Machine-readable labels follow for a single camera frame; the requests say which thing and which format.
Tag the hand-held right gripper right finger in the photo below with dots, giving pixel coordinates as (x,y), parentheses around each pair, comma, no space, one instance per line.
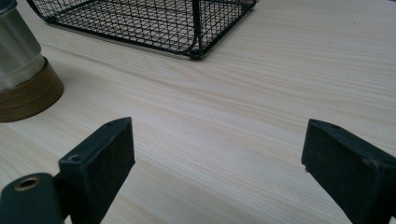
(348,168)

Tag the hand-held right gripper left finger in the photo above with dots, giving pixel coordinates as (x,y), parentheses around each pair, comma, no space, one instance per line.
(99,174)

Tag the steel cup with wooden base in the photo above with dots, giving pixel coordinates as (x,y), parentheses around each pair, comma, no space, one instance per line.
(21,68)

